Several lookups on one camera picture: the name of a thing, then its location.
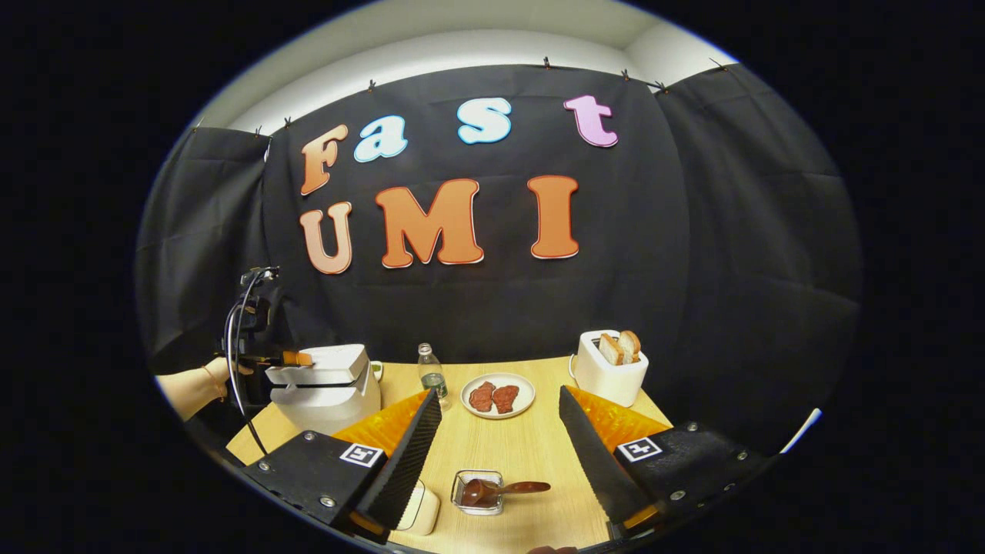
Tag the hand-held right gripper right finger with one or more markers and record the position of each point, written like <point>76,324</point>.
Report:
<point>592,462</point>

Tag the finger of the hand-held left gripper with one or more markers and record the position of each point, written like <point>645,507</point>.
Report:
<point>298,358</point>

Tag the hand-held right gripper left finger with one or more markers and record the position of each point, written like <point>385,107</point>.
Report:
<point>408,462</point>

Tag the white rice cooker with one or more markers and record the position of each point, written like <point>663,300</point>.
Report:
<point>323,400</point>

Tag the white tray of rice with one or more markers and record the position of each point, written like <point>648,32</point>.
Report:
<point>422,512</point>

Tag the brown wooden spoon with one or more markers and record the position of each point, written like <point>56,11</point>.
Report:
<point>519,488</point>

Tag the white toaster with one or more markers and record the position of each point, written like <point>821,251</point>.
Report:
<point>608,381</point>

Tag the clear plastic water bottle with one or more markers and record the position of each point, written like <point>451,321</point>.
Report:
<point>433,381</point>

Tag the white round plate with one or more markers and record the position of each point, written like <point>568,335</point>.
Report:
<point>527,400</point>

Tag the brown meat piece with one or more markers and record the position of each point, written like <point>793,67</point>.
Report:
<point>482,397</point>
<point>505,399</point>

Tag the toasted bread slice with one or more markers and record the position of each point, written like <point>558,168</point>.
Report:
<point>631,345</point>
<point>611,350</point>

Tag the white strip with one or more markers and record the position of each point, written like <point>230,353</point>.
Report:
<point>802,431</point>

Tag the black backdrop cloth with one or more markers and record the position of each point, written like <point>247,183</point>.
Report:
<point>692,246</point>

